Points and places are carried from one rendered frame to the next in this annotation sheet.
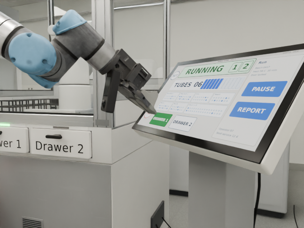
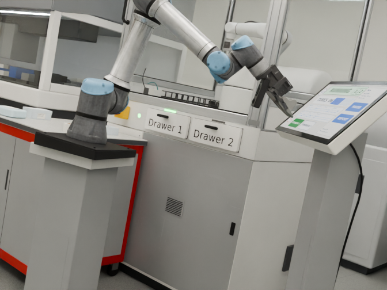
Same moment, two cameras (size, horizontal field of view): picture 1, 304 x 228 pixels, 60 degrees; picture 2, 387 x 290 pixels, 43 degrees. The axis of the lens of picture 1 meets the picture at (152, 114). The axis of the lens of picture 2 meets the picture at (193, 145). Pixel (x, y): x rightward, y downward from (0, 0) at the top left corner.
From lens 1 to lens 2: 1.18 m
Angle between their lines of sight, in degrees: 21
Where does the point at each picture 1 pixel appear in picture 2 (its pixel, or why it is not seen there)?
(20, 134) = (183, 121)
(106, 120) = (257, 121)
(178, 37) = not seen: outside the picture
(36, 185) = (186, 169)
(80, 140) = (232, 134)
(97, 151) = (243, 147)
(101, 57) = (257, 68)
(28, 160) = (184, 146)
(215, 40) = not seen: outside the picture
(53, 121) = (212, 115)
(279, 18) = not seen: outside the picture
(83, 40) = (248, 56)
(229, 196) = (329, 184)
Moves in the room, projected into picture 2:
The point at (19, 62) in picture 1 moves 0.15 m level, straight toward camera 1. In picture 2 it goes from (211, 66) to (216, 64)
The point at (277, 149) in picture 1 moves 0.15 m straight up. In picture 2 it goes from (342, 140) to (352, 92)
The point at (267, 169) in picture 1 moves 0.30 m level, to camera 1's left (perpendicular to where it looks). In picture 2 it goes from (332, 150) to (242, 131)
